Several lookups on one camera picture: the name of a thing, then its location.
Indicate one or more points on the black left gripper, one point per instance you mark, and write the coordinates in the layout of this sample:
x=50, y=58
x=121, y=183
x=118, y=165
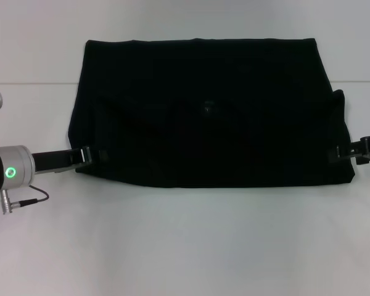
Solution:
x=54, y=160

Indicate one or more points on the black T-shirt with FREE print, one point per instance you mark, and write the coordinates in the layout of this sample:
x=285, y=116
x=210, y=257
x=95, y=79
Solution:
x=209, y=123

